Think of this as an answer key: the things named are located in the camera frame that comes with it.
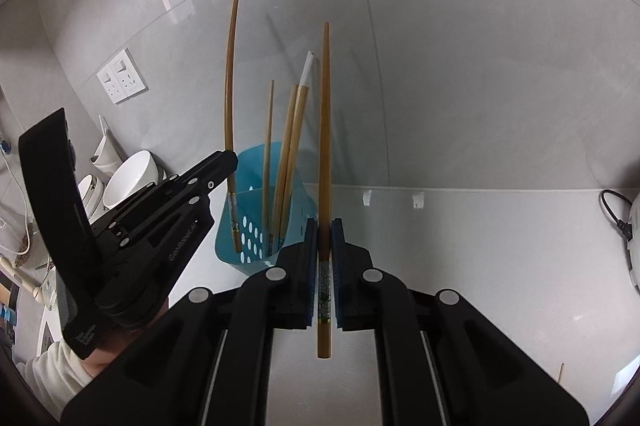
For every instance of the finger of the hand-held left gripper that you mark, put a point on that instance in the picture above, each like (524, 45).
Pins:
(210, 171)

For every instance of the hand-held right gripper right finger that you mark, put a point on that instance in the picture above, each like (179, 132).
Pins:
(336, 296)

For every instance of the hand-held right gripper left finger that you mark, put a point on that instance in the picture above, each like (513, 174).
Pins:
(312, 296)

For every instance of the blue plastic utensil holder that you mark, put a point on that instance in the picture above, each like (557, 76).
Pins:
(247, 201)

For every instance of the bamboo chopstick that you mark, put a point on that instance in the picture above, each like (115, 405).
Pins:
(299, 115)
(325, 130)
(230, 80)
(562, 372)

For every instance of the person's left forearm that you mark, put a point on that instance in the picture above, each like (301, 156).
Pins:
(50, 371)

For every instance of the white ribbed dish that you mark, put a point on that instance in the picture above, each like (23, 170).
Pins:
(161, 172)

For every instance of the large white bowl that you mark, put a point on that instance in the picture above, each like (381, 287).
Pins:
(130, 178)

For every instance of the white ceramic container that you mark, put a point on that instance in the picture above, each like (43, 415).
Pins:
(107, 150)

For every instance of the beige tube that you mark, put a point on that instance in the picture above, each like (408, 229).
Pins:
(22, 278)

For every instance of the white wall clip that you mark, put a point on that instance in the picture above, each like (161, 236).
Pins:
(367, 197)

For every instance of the white wall socket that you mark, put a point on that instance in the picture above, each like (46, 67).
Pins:
(111, 84)
(131, 75)

